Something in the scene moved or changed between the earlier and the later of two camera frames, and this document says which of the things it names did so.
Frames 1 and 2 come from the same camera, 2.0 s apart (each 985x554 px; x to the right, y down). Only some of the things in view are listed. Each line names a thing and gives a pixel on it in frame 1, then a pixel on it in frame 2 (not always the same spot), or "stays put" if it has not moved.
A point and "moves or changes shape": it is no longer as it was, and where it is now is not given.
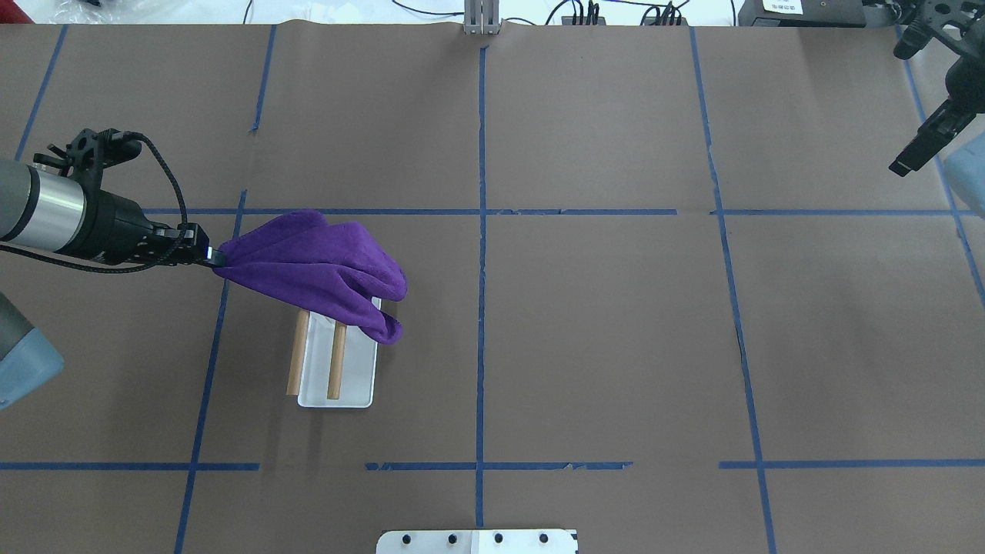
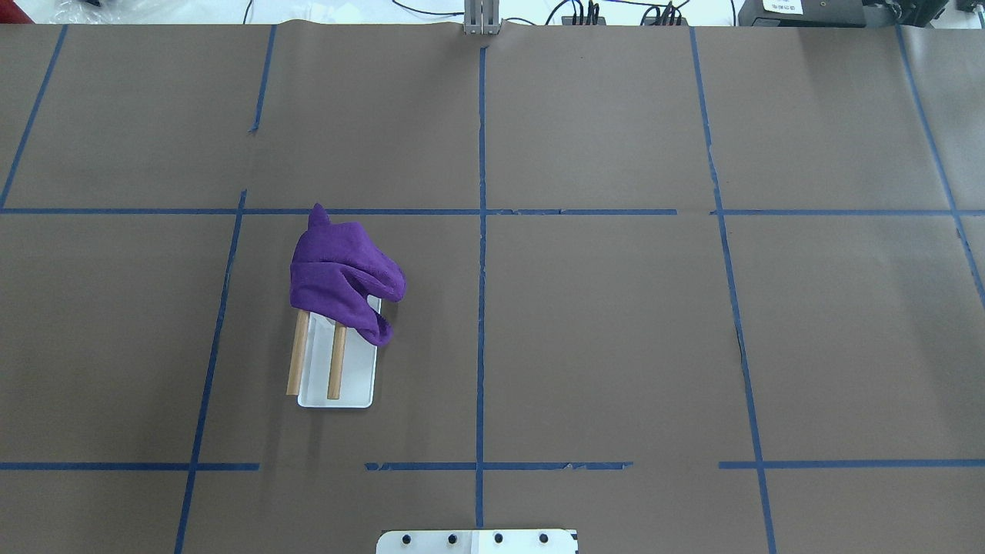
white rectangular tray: [333, 363] stays put
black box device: [802, 13] stays put
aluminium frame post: [481, 17] stays put
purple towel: [341, 271] moves or changes shape
